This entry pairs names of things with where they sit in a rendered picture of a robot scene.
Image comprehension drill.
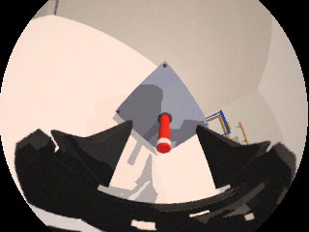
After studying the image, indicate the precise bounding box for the red peg with white band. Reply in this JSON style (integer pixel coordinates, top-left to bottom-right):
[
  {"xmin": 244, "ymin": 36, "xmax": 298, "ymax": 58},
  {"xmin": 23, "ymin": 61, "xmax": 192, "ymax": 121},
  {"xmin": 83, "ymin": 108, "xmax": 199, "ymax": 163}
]
[{"xmin": 155, "ymin": 115, "xmax": 171, "ymax": 154}]

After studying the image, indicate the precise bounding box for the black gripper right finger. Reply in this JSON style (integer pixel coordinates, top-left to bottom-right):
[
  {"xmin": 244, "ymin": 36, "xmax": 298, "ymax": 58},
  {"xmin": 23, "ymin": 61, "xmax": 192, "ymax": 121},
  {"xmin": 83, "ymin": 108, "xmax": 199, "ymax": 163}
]
[{"xmin": 196, "ymin": 125, "xmax": 270, "ymax": 189}]

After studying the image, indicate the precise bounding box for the dark grey sloped panel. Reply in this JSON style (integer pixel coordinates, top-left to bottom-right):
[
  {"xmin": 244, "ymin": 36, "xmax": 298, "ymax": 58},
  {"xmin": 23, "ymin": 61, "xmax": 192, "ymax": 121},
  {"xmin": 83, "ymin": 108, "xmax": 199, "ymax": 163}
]
[{"xmin": 115, "ymin": 61, "xmax": 209, "ymax": 151}]

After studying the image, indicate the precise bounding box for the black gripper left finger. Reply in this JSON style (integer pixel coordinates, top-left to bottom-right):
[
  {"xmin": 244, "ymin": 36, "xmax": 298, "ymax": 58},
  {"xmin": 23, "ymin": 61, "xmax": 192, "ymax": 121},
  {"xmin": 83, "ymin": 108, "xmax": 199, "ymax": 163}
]
[{"xmin": 50, "ymin": 120, "xmax": 132, "ymax": 187}]

